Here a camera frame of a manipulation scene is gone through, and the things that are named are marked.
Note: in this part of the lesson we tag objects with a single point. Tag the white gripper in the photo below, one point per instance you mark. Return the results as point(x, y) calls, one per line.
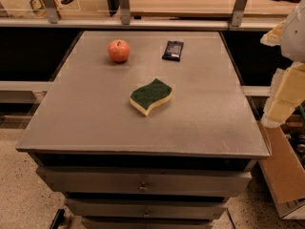
point(294, 37)

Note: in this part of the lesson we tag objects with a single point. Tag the green and yellow sponge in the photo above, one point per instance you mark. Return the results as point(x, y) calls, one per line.
point(151, 96)

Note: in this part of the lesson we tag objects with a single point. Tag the red apple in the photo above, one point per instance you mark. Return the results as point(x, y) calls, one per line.
point(119, 50)

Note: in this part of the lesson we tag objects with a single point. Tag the cardboard box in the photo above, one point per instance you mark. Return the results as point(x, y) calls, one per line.
point(283, 171)

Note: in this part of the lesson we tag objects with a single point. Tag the black snack packet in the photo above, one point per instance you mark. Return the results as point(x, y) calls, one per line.
point(173, 51)

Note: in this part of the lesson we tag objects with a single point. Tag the metal railing frame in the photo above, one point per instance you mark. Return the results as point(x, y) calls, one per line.
point(103, 14)

